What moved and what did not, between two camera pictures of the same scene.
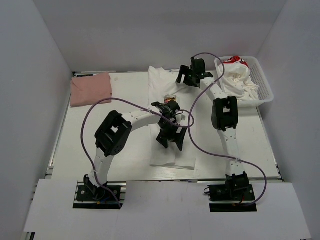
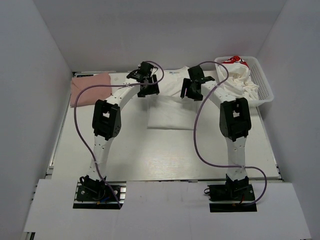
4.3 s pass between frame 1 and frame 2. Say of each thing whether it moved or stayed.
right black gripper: moved
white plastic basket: stayed
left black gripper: moved
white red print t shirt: stayed
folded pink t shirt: stayed
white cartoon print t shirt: moved
